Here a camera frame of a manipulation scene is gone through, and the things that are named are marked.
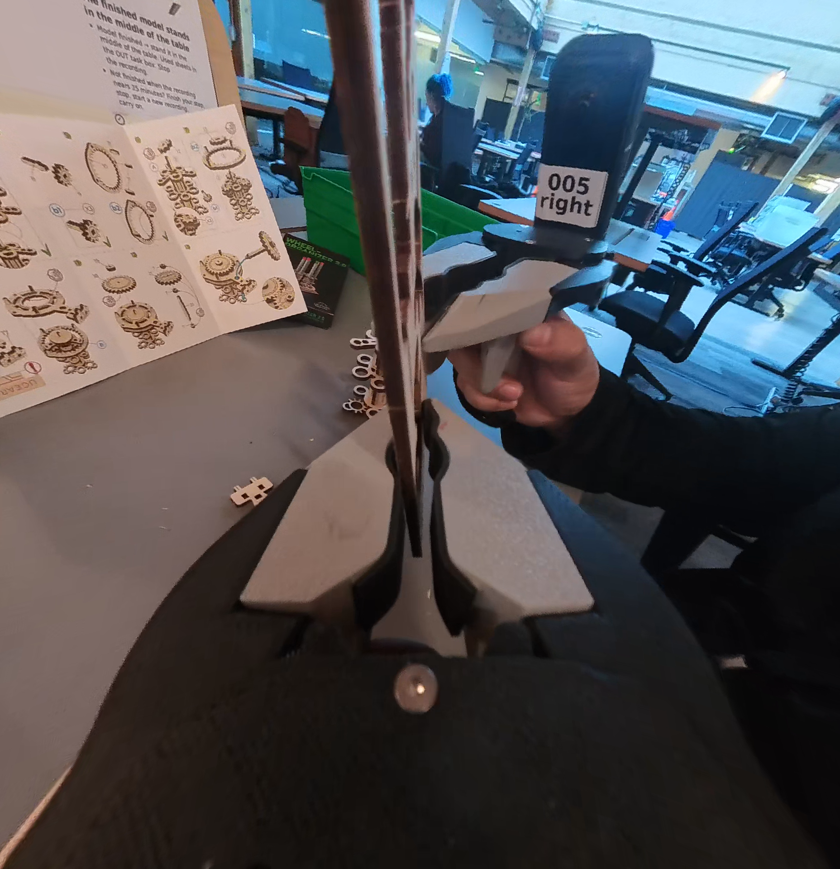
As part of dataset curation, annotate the wooden sheet with lobed cutouts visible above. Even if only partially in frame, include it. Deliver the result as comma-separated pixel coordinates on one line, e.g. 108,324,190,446
0,767,75,869

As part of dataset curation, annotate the small wooden connector part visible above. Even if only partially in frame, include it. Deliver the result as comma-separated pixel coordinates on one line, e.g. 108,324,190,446
230,475,275,508

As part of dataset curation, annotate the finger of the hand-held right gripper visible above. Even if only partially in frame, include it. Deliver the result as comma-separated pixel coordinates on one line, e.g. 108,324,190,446
420,246,511,321
422,263,577,396

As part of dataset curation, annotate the person's right hand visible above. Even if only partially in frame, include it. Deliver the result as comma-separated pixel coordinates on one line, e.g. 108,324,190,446
454,314,602,437

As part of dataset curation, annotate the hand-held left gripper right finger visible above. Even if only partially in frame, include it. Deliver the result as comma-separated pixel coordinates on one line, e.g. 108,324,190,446
423,399,597,639

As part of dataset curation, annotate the green plastic bin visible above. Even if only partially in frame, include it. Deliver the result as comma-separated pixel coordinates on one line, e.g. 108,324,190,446
301,166,499,276

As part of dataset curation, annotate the black kit box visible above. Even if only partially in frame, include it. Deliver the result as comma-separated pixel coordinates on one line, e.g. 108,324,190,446
283,233,351,330

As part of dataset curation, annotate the wooden model assembly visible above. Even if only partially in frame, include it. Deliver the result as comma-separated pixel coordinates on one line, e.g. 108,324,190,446
342,329,394,416

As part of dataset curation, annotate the white instruction poster board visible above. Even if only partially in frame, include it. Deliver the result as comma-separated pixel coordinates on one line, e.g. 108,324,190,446
0,0,244,126

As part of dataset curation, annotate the wooden sheet with spoked wheel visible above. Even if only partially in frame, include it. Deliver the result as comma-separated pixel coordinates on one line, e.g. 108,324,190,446
324,0,428,559

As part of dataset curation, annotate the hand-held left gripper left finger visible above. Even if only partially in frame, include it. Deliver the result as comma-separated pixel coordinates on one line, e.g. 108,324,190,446
239,407,406,631

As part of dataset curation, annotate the black office chair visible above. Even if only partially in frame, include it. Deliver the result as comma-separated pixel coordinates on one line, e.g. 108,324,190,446
600,227,830,403

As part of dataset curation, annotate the person's black top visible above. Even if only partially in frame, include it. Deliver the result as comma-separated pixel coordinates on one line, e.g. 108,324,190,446
637,475,840,869

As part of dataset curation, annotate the folded assembly instruction booklet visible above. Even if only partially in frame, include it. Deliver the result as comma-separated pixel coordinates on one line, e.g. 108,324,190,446
0,105,309,425

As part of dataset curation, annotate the person's right forearm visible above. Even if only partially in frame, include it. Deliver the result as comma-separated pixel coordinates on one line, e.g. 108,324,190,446
501,367,840,544

